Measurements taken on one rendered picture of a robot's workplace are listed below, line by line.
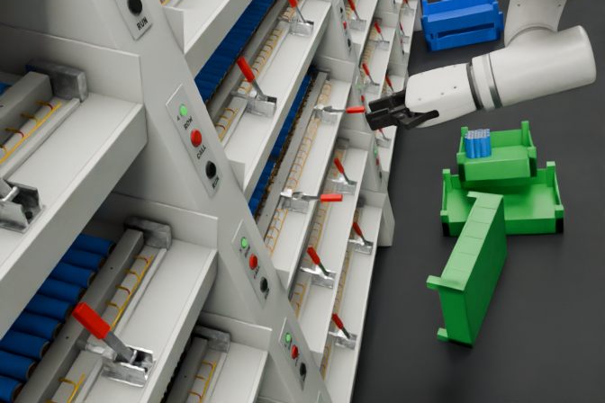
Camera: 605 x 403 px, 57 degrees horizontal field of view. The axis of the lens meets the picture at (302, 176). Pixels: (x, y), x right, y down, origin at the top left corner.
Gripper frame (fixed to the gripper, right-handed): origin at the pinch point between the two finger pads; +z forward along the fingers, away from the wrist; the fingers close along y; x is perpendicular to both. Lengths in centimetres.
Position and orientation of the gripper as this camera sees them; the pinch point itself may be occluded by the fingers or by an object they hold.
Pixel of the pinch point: (381, 112)
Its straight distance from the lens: 93.1
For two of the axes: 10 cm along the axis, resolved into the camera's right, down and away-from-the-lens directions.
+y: -2.0, 6.1, -7.6
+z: -8.8, 2.2, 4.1
